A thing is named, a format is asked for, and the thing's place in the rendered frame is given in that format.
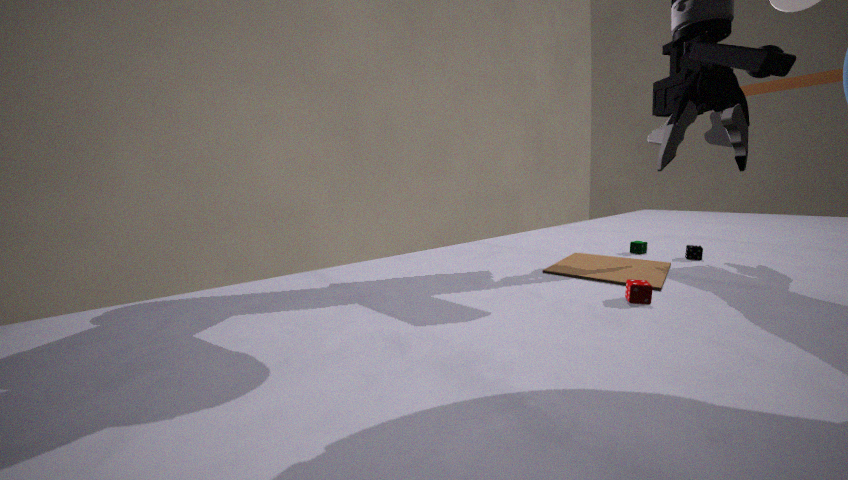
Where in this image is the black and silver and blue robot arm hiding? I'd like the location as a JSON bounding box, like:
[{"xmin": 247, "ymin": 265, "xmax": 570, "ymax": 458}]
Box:
[{"xmin": 671, "ymin": 0, "xmax": 848, "ymax": 103}]

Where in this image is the green die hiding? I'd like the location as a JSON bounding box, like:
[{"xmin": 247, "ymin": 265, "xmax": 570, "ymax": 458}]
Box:
[{"xmin": 630, "ymin": 241, "xmax": 647, "ymax": 255}]

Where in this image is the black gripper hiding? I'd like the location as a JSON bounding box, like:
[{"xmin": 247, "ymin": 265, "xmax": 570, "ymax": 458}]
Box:
[{"xmin": 647, "ymin": 18, "xmax": 750, "ymax": 171}]

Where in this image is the red die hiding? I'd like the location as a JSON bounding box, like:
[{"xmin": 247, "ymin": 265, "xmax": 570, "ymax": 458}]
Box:
[{"xmin": 625, "ymin": 280, "xmax": 652, "ymax": 305}]

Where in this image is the black die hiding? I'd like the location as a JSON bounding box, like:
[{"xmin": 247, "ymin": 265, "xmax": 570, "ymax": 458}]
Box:
[{"xmin": 685, "ymin": 245, "xmax": 703, "ymax": 260}]

